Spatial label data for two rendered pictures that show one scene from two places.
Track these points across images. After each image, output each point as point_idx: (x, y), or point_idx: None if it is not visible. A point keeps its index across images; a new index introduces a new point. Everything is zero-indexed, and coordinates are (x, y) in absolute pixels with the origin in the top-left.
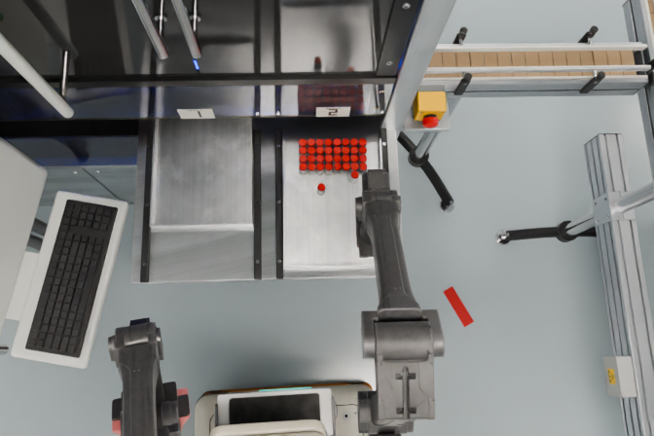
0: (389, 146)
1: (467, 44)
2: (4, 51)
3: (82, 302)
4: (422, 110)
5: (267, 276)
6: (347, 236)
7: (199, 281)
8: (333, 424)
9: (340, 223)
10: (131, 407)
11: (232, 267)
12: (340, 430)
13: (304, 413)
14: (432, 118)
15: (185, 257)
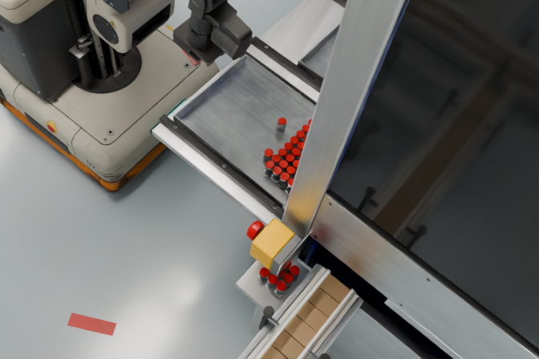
0: (269, 215)
1: None
2: None
3: None
4: (272, 220)
5: (249, 48)
6: (224, 118)
7: (287, 13)
8: None
9: (240, 122)
10: None
11: (278, 35)
12: (106, 121)
13: None
14: (257, 227)
15: (313, 17)
